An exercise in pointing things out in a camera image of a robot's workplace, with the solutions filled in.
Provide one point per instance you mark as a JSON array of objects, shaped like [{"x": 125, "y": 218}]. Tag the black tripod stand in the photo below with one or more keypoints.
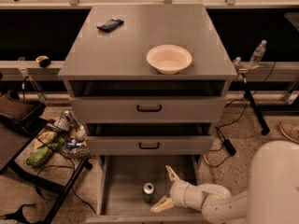
[{"x": 242, "y": 70}]

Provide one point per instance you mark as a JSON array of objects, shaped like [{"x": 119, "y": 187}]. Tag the grey drawer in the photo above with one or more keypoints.
[
  {"x": 148, "y": 139},
  {"x": 120, "y": 198},
  {"x": 147, "y": 101}
]

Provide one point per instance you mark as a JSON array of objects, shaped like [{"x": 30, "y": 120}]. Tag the clear plastic water bottle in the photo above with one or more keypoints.
[{"x": 257, "y": 54}]

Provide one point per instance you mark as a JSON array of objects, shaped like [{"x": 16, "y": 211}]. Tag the grey bottom drawer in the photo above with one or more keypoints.
[{"x": 120, "y": 198}]

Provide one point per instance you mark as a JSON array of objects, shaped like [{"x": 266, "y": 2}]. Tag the grey middle drawer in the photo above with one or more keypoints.
[{"x": 148, "y": 139}]

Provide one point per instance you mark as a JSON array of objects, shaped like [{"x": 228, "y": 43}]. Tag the white paper bowl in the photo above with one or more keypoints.
[{"x": 169, "y": 59}]

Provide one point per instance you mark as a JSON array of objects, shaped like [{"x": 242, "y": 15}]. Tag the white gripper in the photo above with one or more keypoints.
[{"x": 177, "y": 190}]

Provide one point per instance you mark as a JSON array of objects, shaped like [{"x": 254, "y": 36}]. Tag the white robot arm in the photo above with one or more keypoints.
[{"x": 272, "y": 197}]

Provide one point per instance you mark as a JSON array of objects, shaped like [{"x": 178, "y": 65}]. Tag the grey drawer cabinet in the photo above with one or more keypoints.
[{"x": 148, "y": 79}]

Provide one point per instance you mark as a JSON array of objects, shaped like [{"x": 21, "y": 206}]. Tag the grey top drawer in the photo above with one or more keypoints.
[{"x": 147, "y": 101}]

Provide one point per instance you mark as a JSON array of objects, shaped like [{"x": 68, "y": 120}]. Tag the tan shoe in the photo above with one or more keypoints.
[{"x": 290, "y": 131}]

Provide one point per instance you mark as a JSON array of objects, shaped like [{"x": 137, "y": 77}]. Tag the wire basket of snacks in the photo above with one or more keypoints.
[{"x": 65, "y": 135}]

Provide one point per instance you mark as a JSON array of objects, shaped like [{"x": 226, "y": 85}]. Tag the black power adapter with cable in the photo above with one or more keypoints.
[{"x": 226, "y": 143}]

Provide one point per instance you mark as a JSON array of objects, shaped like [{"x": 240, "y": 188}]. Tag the dark side table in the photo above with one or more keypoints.
[{"x": 12, "y": 145}]

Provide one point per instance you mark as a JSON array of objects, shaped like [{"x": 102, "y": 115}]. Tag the small black round device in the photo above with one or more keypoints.
[{"x": 43, "y": 61}]

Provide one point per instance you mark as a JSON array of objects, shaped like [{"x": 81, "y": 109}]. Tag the green soda can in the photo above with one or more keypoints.
[{"x": 148, "y": 192}]

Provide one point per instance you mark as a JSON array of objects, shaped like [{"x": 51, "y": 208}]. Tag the green chip bag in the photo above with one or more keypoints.
[{"x": 47, "y": 147}]

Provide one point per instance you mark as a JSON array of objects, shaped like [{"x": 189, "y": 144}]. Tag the dark brown bag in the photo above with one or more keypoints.
[{"x": 19, "y": 114}]

